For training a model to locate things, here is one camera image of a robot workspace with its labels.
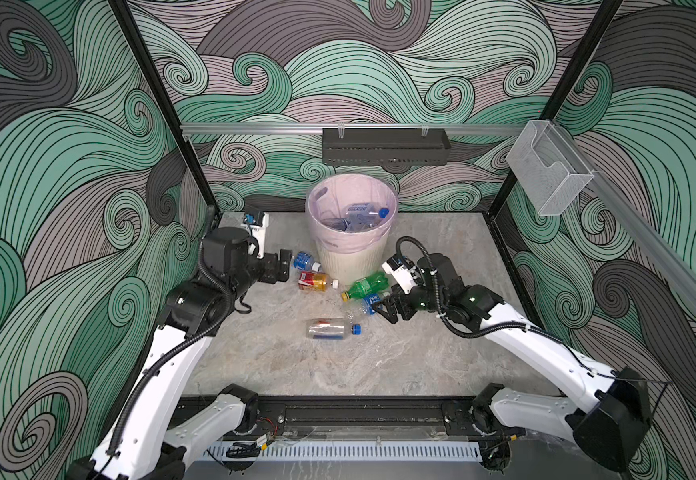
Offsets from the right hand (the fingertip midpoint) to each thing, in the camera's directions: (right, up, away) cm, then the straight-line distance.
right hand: (384, 297), depth 76 cm
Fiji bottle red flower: (-14, -13, +14) cm, 24 cm away
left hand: (-26, +13, -9) cm, 31 cm away
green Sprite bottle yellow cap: (0, +1, +17) cm, 17 cm away
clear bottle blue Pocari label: (-23, +7, +24) cm, 34 cm away
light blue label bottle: (-4, +22, +19) cm, 30 cm away
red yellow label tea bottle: (-20, +1, +19) cm, 28 cm away
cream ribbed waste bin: (-9, +6, +13) cm, 17 cm away
